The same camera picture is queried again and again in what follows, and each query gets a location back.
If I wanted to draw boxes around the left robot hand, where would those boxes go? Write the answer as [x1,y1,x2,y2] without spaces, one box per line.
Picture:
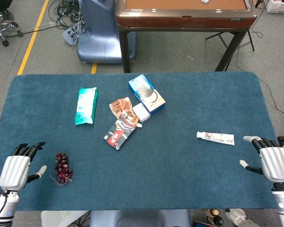
[0,141,48,192]

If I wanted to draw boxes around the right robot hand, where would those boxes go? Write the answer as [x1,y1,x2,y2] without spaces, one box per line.
[239,135,284,184]

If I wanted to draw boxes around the white printed tube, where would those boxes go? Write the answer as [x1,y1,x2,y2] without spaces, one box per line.
[196,131,235,146]

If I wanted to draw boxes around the blue carpet floor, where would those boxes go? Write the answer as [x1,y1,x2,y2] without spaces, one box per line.
[0,71,282,212]

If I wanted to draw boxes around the bunch of red grapes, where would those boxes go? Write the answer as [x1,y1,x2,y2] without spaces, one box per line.
[49,152,73,186]

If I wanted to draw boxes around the grey sneaker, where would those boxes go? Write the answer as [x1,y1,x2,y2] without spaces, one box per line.
[224,208,254,227]

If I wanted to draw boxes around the white box under table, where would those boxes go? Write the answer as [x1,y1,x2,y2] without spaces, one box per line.
[41,210,88,227]

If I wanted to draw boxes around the dark glass bottles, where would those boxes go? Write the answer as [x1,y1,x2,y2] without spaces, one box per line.
[202,209,224,227]

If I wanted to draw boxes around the green wet wipes pack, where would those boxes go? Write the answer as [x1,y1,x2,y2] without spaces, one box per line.
[74,87,99,125]

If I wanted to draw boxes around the black and red box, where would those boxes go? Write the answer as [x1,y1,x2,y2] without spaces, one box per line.
[103,119,137,151]

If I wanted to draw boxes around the orange spouted snack pouch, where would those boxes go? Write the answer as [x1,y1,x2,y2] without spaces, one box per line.
[108,96,143,130]

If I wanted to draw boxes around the black folding stand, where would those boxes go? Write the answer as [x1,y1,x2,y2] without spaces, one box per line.
[205,30,255,52]

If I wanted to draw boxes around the blue grey robot torso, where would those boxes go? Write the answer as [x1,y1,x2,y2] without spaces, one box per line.
[89,210,192,227]

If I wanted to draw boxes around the small white box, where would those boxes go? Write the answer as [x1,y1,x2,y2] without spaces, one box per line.
[132,103,151,123]

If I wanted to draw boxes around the blue Oreo box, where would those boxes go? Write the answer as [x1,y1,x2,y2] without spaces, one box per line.
[128,74,166,115]

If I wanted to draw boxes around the seated person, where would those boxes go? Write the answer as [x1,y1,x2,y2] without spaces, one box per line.
[0,0,15,22]

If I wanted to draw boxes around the white storage crate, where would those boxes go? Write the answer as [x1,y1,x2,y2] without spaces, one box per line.
[265,0,284,14]

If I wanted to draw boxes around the brown mahjong table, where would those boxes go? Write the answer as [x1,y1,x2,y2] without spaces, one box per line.
[115,0,258,73]

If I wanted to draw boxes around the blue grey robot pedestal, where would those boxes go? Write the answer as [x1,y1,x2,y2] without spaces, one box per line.
[77,0,137,64]

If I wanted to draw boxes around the black cable bundle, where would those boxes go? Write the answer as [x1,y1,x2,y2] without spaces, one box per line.
[47,0,87,47]

